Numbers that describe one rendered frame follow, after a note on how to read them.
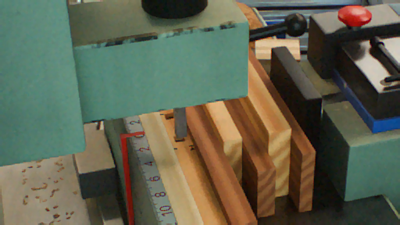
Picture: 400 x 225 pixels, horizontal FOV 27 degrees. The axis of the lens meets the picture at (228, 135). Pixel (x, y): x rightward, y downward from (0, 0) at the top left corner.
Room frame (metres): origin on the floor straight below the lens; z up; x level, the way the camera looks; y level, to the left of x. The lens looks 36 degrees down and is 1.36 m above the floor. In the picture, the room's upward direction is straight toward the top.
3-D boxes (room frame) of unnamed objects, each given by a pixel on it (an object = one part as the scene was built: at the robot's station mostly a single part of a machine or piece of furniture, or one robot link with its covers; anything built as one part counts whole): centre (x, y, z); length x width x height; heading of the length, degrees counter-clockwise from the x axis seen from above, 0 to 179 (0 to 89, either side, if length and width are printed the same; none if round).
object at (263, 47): (0.73, -0.05, 0.92); 0.05 x 0.04 x 0.04; 88
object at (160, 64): (0.56, 0.06, 1.03); 0.14 x 0.07 x 0.09; 106
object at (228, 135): (0.63, 0.02, 0.93); 0.16 x 0.02 x 0.06; 16
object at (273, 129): (0.62, -0.02, 0.94); 0.16 x 0.02 x 0.07; 16
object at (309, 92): (0.60, -0.09, 0.95); 0.09 x 0.07 x 0.09; 16
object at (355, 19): (0.65, -0.11, 1.02); 0.03 x 0.03 x 0.01
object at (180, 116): (0.57, 0.04, 0.97); 0.01 x 0.01 x 0.05; 16
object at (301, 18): (0.59, -0.03, 1.04); 0.06 x 0.02 x 0.02; 106
